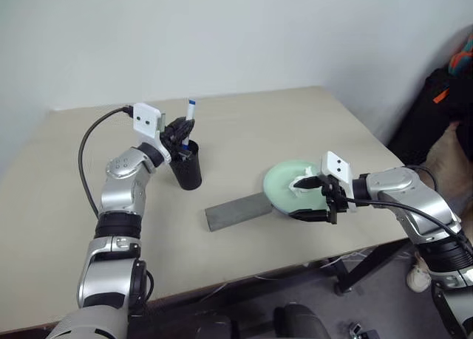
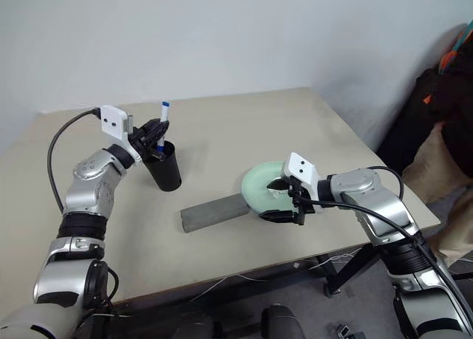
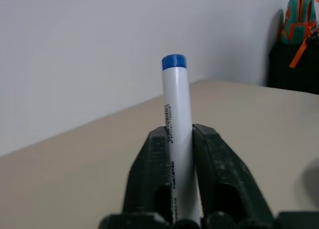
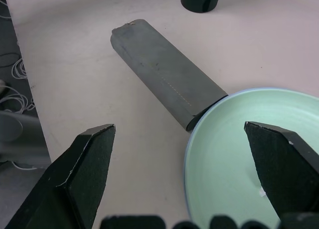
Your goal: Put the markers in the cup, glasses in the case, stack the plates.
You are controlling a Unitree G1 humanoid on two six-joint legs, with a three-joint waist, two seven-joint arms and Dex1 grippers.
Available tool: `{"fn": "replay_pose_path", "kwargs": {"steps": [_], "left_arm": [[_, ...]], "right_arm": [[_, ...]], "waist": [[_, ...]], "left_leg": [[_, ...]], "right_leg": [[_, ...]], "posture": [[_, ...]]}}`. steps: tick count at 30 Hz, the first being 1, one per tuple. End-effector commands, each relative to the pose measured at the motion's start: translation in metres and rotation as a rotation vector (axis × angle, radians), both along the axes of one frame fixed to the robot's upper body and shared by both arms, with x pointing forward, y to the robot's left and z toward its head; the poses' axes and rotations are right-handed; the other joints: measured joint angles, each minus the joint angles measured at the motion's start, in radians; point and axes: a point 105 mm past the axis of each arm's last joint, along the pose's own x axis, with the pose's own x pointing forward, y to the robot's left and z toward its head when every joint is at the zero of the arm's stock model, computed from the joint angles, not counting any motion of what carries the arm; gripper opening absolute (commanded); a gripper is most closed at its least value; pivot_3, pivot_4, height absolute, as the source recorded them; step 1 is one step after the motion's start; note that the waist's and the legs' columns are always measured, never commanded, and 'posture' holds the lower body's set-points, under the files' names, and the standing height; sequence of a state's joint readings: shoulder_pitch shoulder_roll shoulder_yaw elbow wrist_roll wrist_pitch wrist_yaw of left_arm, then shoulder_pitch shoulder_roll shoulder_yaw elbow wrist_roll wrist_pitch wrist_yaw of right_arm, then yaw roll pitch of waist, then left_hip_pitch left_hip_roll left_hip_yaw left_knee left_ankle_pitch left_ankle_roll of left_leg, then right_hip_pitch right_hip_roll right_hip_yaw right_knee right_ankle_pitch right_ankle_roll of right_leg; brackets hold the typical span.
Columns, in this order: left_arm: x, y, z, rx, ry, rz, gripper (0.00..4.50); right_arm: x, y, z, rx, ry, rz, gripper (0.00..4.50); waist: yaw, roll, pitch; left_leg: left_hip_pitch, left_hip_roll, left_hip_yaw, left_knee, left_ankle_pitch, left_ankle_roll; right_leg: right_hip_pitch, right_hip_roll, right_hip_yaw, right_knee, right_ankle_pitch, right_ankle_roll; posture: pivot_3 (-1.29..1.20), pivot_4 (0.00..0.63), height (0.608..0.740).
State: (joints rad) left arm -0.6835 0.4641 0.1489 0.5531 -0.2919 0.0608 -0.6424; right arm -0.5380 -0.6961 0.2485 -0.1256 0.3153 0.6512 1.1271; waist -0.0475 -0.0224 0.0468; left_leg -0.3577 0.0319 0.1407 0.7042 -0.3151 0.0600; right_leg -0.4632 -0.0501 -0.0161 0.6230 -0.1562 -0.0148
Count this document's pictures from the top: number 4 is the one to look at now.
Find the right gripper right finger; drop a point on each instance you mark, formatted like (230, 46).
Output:
(286, 169)

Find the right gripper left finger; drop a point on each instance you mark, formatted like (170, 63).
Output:
(74, 184)

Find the grey glasses case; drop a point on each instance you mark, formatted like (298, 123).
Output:
(162, 69)

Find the black plastic cup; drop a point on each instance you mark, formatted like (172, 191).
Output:
(199, 0)

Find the mint green plate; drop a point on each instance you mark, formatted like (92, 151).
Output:
(224, 151)

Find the light blue plate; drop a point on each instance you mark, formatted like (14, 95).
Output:
(185, 164)

